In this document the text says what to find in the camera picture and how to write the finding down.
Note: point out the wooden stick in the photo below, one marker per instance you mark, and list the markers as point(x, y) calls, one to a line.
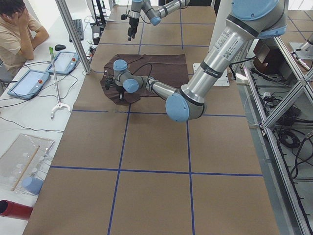
point(25, 168)

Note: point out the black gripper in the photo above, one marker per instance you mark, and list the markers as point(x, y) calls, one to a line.
point(133, 23)
point(120, 89)

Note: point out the aluminium frame truss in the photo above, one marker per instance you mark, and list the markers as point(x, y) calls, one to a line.
point(279, 106)

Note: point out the blue plastic cup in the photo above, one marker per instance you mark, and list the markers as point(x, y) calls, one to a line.
point(32, 184)

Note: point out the clear plastic bag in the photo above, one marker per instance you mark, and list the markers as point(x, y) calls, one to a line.
point(14, 159)

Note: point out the dark brown t-shirt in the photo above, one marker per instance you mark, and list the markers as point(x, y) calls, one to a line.
point(169, 69)

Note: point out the seated person beige shirt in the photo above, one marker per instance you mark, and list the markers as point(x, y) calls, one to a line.
point(20, 34)

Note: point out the blue teach pendant far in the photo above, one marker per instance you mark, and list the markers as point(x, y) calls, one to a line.
point(65, 62)

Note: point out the red cylinder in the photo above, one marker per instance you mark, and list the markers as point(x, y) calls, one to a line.
point(15, 210)

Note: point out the black computer mouse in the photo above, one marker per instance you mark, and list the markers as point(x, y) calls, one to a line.
point(59, 47)

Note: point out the blue teach pendant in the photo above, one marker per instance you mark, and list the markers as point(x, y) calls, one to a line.
point(65, 62)
point(29, 85)

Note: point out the blue teach pendant near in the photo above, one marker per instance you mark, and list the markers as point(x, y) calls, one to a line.
point(29, 85)

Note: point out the reacher grabber tool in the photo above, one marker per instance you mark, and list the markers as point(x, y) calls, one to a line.
point(59, 104)

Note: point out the aluminium frame post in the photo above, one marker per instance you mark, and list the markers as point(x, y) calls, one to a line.
point(67, 19)

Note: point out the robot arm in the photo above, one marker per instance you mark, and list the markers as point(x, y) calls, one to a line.
point(154, 15)
point(247, 20)

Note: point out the black keyboard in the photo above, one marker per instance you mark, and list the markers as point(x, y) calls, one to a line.
point(78, 24)

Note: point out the brown paper table cover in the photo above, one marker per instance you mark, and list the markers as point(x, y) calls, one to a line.
point(130, 170)

